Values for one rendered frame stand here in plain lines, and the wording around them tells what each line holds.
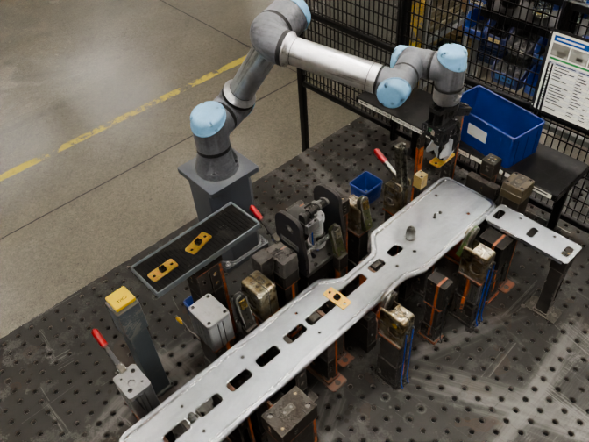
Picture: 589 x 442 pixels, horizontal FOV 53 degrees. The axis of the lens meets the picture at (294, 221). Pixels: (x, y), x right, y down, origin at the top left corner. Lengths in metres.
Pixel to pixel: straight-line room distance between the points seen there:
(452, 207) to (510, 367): 0.54
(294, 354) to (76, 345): 0.87
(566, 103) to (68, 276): 2.56
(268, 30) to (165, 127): 2.72
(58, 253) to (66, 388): 1.57
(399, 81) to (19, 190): 3.05
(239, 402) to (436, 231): 0.84
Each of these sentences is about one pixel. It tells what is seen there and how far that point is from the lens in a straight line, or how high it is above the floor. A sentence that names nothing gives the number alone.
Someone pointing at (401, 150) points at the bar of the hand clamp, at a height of 1.21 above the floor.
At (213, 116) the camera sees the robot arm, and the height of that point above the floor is 1.33.
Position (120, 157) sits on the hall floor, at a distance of 4.11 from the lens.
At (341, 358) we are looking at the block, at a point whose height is 0.70.
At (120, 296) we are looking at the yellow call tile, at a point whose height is 1.16.
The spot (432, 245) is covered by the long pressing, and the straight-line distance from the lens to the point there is 1.91.
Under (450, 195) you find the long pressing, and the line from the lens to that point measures 2.09.
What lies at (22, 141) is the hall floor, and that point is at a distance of 4.57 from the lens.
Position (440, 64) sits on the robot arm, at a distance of 1.60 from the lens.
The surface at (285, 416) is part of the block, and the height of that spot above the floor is 1.03.
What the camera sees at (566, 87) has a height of 1.27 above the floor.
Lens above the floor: 2.39
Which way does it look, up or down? 45 degrees down
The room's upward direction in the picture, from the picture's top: 5 degrees counter-clockwise
